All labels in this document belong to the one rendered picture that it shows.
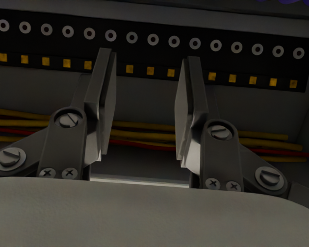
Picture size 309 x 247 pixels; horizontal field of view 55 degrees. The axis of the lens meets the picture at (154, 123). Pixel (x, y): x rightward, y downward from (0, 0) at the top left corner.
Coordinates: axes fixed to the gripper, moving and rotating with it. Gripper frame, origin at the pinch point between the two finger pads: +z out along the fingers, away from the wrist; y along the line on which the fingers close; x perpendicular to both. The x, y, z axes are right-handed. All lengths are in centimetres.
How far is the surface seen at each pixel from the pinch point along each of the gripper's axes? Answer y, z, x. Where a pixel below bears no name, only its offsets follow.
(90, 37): -5.7, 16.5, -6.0
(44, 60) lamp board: -9.9, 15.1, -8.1
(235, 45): 8.4, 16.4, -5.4
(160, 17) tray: 0.9, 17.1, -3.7
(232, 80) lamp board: 8.6, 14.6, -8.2
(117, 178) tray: -1.2, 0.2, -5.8
